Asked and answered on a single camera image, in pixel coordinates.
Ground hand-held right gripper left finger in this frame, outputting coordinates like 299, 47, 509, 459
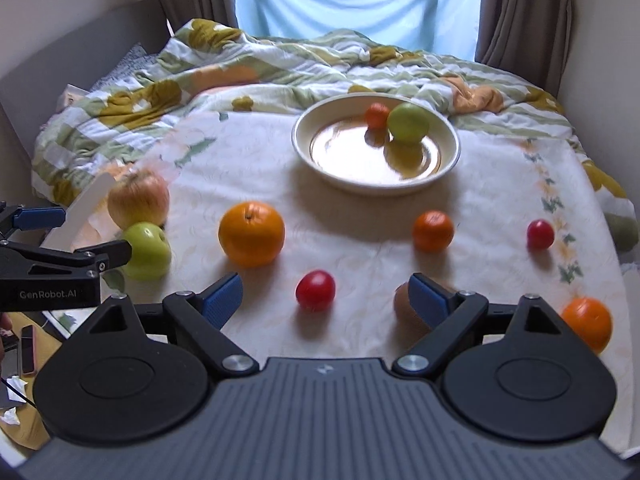
89, 272, 261, 373

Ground brown kiwi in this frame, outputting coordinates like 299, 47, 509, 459
393, 282, 433, 342

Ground small pink box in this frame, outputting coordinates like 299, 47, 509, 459
62, 84, 94, 112

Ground blue patterned pillow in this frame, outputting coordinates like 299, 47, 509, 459
92, 42, 151, 92

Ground small red tomato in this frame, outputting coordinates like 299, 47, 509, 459
526, 219, 556, 251

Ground cream ceramic bowl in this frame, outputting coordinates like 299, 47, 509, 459
292, 94, 461, 196

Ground dark smartphone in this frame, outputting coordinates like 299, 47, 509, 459
17, 325, 39, 377

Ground yellow side table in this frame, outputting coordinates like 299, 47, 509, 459
0, 310, 68, 452

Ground grey headboard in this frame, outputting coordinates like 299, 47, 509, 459
0, 0, 171, 166

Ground light blue sheer curtain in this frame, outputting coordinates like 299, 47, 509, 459
232, 0, 484, 61

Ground green apple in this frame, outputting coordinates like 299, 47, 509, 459
119, 222, 172, 281
387, 102, 431, 142

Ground pale yellow-red apple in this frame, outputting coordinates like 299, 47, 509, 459
107, 170, 171, 231

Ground green striped floral blanket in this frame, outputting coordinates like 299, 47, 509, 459
31, 19, 640, 256

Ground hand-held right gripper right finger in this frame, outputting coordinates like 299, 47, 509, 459
392, 272, 563, 376

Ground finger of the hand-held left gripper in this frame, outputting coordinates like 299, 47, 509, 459
0, 201, 67, 241
0, 239, 133, 281

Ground large orange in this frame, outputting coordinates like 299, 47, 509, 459
218, 201, 286, 268

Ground small tangerine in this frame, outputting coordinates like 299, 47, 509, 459
365, 103, 391, 130

